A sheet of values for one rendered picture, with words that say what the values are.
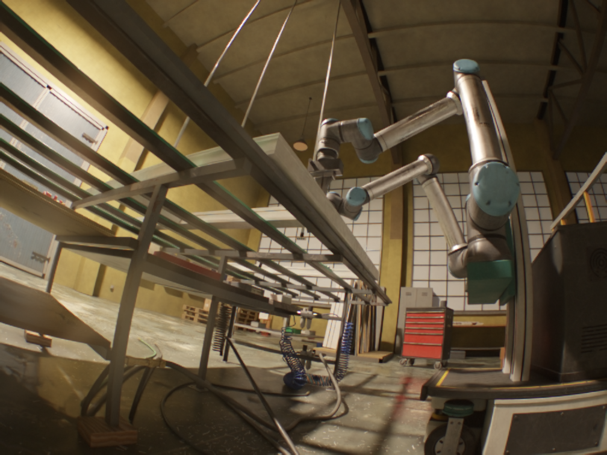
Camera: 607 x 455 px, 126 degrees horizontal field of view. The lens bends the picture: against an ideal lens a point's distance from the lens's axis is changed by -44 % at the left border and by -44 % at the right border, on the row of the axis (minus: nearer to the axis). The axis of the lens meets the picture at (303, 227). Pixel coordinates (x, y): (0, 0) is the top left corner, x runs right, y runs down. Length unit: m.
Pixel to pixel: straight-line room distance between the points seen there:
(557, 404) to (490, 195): 0.66
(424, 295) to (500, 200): 7.45
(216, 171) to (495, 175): 0.78
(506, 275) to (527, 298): 0.20
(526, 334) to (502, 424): 0.34
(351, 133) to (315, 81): 9.09
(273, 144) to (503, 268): 0.78
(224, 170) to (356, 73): 9.21
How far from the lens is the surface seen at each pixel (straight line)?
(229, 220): 1.25
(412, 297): 8.21
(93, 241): 1.10
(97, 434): 0.87
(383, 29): 8.82
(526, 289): 1.11
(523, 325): 1.10
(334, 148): 1.09
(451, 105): 1.34
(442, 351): 4.44
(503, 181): 0.88
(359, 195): 1.36
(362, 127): 1.10
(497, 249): 0.97
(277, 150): 0.71
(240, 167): 0.65
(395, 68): 9.58
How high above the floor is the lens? 0.47
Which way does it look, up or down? 20 degrees up
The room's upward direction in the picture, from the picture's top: 9 degrees clockwise
